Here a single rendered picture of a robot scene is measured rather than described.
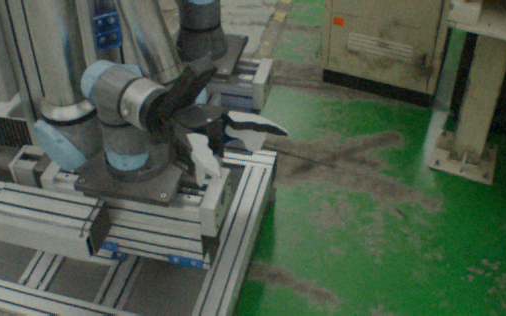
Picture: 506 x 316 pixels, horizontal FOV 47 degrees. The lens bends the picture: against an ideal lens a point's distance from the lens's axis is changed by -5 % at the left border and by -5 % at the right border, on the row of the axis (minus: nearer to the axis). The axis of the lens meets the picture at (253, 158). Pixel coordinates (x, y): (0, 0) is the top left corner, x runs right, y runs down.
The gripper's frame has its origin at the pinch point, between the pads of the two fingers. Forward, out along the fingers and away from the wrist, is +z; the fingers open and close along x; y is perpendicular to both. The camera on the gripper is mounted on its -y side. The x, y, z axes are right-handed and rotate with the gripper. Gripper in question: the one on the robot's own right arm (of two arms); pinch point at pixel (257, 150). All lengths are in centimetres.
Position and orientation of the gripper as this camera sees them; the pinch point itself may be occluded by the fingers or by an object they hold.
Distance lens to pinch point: 83.0
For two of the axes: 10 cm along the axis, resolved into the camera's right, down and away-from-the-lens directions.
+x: -6.2, 4.0, -6.7
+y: -0.9, 8.2, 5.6
